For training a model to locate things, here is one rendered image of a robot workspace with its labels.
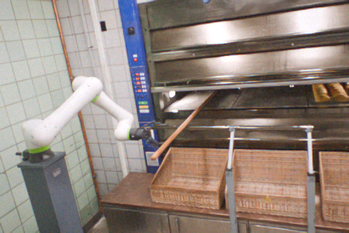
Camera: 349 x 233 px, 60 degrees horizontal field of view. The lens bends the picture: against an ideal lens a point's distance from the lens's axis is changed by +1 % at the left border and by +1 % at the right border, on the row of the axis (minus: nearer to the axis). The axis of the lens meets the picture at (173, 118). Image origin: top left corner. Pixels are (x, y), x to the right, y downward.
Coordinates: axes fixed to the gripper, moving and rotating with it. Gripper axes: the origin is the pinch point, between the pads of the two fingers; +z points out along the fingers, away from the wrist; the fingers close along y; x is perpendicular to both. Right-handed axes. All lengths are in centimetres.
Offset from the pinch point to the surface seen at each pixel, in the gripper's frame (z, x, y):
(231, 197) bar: 43, 4, 43
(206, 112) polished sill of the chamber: 15, -56, 1
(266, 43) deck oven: 65, -55, -50
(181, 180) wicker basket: -10, -43, 59
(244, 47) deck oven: 49, -55, -49
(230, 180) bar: 43, 4, 31
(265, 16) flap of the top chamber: 65, -57, -69
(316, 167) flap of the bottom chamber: 98, -54, 47
